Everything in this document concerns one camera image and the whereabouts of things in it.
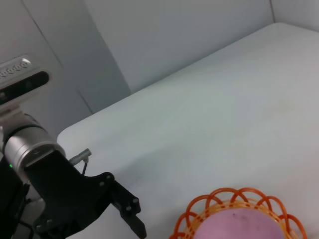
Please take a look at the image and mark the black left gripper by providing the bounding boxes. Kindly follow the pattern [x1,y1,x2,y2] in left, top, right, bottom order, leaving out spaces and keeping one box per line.
[23,149,148,239]

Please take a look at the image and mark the pink peach with green leaf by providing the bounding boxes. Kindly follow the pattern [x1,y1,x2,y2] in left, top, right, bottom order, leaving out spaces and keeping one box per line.
[193,208,290,239]

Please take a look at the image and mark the orange plastic woven basket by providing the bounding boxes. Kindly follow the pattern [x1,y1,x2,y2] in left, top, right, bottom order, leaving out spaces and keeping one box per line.
[169,187,308,239]

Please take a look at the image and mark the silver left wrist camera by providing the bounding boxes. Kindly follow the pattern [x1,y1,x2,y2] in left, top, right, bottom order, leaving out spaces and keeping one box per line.
[0,57,52,107]

